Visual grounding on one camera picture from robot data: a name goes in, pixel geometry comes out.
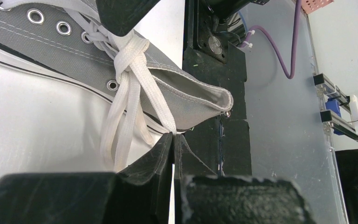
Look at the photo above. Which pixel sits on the grey canvas sneaker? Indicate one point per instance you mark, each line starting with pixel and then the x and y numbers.
pixel 148 94

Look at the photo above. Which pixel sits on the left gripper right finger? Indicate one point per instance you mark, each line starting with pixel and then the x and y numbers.
pixel 203 197

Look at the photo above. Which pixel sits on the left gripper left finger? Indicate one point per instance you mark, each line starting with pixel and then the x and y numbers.
pixel 139 194

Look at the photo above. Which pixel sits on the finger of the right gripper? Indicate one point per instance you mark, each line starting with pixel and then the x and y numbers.
pixel 121 16

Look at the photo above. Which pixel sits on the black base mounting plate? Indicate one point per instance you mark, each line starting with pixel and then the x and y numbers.
pixel 211 54

